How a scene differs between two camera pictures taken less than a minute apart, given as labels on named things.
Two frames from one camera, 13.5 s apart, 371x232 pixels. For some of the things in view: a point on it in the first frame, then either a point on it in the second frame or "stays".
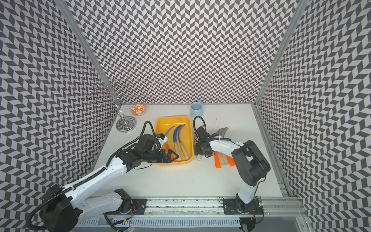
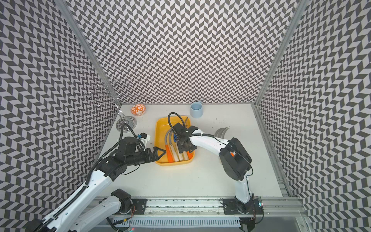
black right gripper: x=197 y=151 → x=181 y=149
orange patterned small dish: x=138 y=109 stays
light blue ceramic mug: x=196 y=108 stays
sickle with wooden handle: x=221 y=131 stays
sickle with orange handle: x=217 y=160 → x=190 y=154
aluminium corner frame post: x=297 y=13 stays
